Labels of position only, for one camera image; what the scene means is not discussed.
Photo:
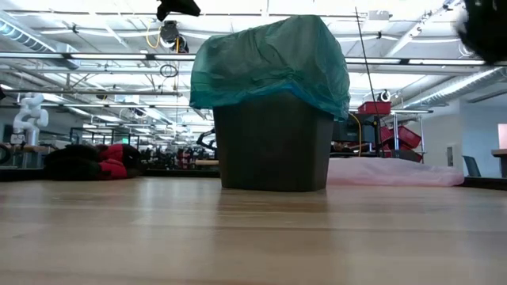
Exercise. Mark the teal plastic trash bag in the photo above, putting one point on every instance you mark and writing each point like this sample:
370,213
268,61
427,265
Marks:
269,59

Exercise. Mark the grey plastic trash bin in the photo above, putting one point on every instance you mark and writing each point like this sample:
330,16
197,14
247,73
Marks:
273,146

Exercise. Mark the pink plastic trash bag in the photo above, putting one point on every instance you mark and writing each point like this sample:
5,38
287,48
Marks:
396,172

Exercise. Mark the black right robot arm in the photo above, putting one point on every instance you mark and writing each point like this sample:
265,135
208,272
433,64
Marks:
485,27

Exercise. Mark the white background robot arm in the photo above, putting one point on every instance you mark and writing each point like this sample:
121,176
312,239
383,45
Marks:
29,118

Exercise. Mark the background black robot arm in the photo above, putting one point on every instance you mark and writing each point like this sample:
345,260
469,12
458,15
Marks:
205,138

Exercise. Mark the black workstation frames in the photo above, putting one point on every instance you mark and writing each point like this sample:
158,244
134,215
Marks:
91,132

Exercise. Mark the wooden background table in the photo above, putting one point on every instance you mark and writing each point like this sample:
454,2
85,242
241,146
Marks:
206,162

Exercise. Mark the red and black cloth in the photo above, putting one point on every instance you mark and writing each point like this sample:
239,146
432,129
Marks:
113,168

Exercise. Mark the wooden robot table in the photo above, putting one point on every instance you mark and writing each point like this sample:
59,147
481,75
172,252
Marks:
33,149

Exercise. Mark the black monitor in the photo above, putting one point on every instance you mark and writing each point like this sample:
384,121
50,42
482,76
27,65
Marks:
352,132

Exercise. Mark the metal shelf rack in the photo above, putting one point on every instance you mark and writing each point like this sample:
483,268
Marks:
396,126

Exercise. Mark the tilted red storage bin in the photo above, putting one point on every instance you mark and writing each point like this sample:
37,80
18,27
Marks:
402,136

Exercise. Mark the dark storage bin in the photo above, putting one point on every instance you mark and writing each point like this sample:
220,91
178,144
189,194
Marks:
408,155

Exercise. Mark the teal chair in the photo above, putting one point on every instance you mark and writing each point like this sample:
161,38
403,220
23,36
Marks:
471,166

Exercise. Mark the wooden desk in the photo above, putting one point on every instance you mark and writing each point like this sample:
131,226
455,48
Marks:
500,154

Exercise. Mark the black aluminium table frame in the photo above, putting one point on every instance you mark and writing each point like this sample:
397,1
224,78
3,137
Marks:
182,173

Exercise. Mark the small wall box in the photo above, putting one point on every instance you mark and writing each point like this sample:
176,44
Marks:
450,157

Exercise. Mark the pale wall screen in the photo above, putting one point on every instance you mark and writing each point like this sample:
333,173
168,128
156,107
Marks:
502,136

